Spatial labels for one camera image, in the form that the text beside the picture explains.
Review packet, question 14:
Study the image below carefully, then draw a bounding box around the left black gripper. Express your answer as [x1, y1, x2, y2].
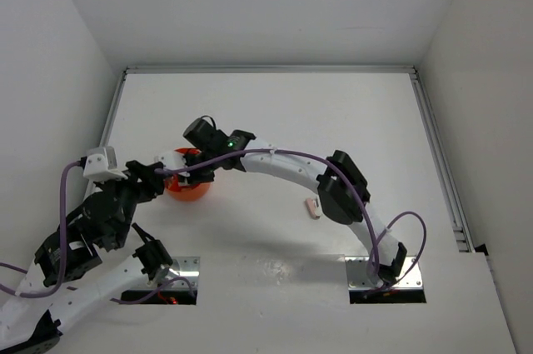
[98, 158, 168, 247]

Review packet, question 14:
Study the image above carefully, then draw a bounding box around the pink mini stapler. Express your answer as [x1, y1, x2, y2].
[305, 197, 322, 219]

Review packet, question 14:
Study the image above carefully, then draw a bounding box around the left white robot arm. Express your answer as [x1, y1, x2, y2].
[1, 154, 172, 353]

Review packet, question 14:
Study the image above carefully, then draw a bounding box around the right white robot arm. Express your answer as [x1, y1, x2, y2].
[183, 117, 406, 285]

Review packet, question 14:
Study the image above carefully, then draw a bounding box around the orange round organizer container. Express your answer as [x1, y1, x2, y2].
[166, 147, 210, 202]

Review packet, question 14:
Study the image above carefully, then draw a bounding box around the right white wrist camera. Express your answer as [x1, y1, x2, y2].
[154, 150, 187, 171]

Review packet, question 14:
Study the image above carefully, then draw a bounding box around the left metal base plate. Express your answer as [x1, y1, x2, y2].
[162, 257, 201, 292]

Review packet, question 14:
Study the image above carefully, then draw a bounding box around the metal base plate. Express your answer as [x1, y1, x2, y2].
[162, 257, 201, 292]
[345, 256, 424, 292]

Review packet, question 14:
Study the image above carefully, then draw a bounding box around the aluminium frame rail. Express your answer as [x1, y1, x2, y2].
[16, 63, 476, 354]

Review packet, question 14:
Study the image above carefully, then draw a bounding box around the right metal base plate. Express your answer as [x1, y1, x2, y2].
[345, 256, 424, 292]

